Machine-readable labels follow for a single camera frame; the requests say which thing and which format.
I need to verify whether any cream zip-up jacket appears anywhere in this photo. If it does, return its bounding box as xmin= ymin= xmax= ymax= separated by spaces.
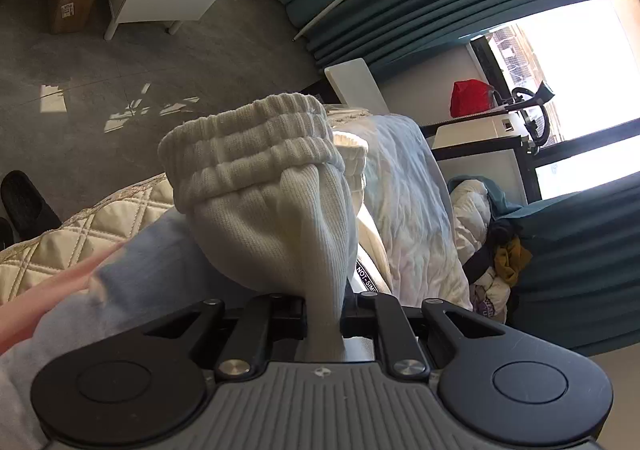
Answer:
xmin=158 ymin=93 xmax=392 ymax=361

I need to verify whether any metal clothes rack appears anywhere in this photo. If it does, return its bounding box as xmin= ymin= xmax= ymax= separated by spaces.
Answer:
xmin=421 ymin=82 xmax=554 ymax=155

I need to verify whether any white puffy comforter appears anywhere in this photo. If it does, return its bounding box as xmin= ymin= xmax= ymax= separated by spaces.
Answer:
xmin=450 ymin=179 xmax=491 ymax=264

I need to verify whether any mustard yellow garment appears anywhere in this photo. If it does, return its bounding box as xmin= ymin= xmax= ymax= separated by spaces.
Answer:
xmin=494 ymin=237 xmax=533 ymax=288

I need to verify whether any black garment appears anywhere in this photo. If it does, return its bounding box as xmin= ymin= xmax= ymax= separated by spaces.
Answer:
xmin=462 ymin=219 xmax=518 ymax=285

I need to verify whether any quilted beige mattress side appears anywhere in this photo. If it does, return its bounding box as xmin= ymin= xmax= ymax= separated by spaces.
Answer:
xmin=1 ymin=174 xmax=174 ymax=304

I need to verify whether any right teal curtain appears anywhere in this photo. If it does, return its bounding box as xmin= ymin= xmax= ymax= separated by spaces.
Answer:
xmin=448 ymin=174 xmax=639 ymax=356

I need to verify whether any red garment on rack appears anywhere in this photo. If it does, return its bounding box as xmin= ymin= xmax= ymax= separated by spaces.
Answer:
xmin=449 ymin=79 xmax=494 ymax=118

